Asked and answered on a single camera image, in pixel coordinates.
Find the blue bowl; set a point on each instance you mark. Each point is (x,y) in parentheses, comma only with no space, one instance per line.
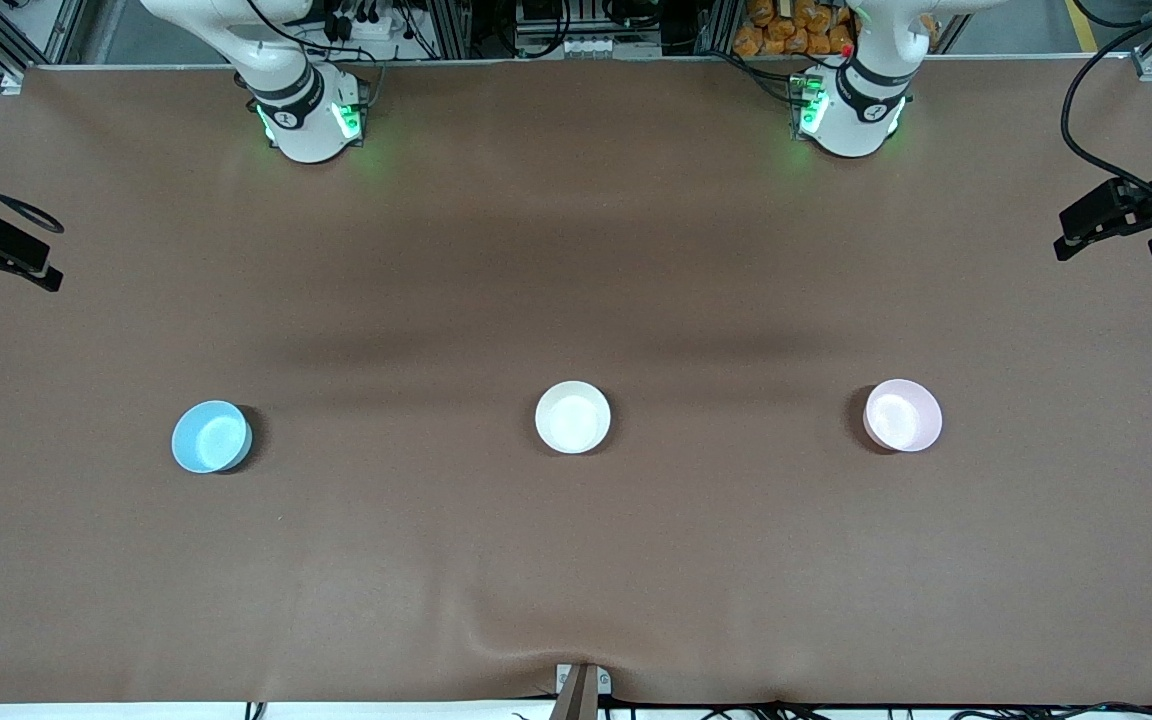
(211,437)

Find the pink bowl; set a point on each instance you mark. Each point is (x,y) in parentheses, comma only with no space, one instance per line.
(902,415)

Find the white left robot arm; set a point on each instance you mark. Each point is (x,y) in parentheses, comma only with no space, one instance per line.
(851,115)

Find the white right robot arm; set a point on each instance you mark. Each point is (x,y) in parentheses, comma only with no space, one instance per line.
(301,110)

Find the white bowl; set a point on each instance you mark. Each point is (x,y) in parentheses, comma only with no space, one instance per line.
(573,417)

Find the orange snack bags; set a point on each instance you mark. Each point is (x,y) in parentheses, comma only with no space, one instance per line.
(776,35)

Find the white power strip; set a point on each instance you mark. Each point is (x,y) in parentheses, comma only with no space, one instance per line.
(381,28)

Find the brown table mat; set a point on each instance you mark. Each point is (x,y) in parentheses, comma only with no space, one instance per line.
(576,250)

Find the aluminium frame post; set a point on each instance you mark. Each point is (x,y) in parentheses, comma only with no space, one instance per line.
(716,25)
(451,25)

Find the grey metal clamp bracket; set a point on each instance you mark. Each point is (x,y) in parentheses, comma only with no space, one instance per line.
(581,690)

